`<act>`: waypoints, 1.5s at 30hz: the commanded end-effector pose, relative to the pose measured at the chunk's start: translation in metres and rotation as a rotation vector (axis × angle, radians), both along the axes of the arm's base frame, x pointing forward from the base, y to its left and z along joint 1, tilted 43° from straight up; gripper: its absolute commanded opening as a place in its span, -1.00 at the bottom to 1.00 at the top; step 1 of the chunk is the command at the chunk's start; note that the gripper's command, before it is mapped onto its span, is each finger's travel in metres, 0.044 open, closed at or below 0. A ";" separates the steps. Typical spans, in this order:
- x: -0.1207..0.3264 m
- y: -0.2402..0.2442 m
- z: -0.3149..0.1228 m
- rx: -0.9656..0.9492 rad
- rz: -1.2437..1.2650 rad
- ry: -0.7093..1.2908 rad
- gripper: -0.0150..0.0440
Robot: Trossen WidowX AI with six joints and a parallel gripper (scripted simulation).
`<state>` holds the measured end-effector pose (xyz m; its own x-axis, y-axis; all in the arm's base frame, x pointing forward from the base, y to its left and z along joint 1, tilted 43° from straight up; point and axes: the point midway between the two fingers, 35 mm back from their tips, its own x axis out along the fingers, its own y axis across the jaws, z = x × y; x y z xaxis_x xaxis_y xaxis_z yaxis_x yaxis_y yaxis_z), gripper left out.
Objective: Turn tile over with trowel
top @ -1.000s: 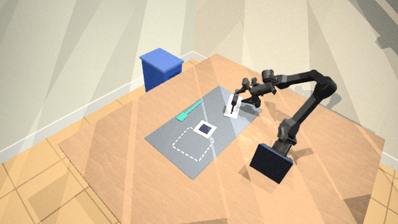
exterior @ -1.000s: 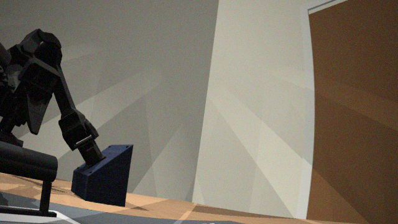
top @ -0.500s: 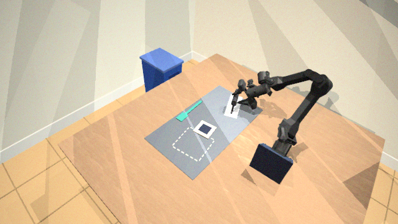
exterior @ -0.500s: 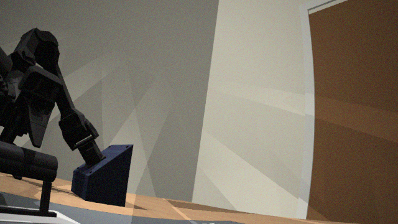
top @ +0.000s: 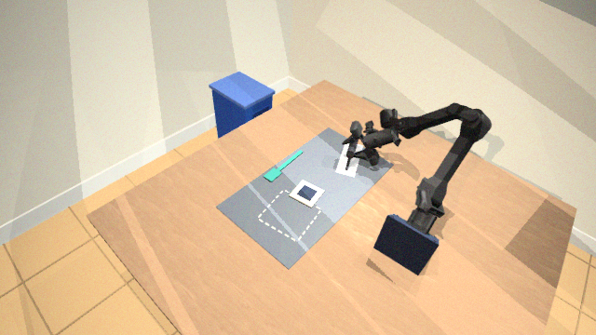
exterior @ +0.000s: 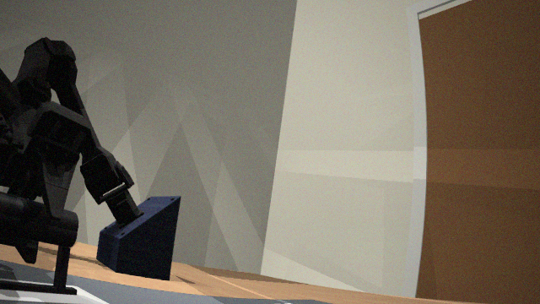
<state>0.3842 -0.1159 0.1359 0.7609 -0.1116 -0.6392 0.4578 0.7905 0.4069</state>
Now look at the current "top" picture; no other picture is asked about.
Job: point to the white square tile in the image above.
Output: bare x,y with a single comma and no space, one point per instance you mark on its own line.
306,193

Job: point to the grey flat mat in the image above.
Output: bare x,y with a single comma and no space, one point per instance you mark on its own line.
316,165

